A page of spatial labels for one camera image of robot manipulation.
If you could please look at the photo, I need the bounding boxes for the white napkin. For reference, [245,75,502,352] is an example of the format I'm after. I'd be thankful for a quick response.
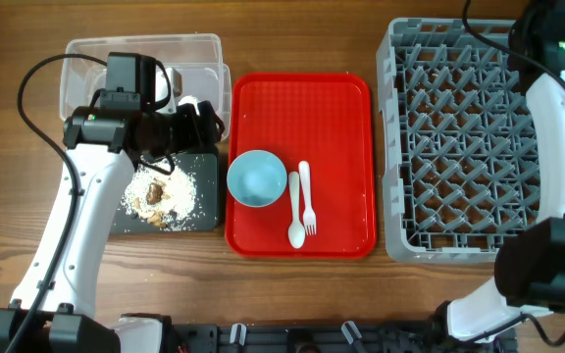
[178,95,199,106]

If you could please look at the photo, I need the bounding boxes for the rice and food scraps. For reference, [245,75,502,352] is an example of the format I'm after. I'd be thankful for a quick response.
[120,167,197,231]

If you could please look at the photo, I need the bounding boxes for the light blue bowl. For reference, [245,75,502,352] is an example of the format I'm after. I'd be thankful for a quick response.
[227,150,287,208]

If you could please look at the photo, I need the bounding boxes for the white plastic fork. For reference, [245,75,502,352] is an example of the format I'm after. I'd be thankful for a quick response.
[298,161,317,235]

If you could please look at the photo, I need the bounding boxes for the white plastic spoon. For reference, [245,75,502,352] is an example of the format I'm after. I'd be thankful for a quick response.
[288,172,306,249]

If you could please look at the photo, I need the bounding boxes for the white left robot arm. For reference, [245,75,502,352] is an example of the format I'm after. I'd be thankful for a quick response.
[0,52,225,352]

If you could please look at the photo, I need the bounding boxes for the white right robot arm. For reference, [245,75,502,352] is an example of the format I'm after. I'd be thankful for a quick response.
[429,0,565,347]

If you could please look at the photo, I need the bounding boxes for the clear plastic waste bin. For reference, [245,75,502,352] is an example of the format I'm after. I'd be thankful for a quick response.
[59,33,231,139]

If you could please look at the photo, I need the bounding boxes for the black food waste tray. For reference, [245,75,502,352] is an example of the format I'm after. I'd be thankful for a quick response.
[110,149,220,235]

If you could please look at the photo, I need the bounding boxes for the grey dishwasher rack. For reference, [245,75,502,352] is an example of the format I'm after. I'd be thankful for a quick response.
[377,18,540,264]

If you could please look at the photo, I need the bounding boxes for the red serving tray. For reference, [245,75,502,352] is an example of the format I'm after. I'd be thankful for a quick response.
[225,73,378,260]

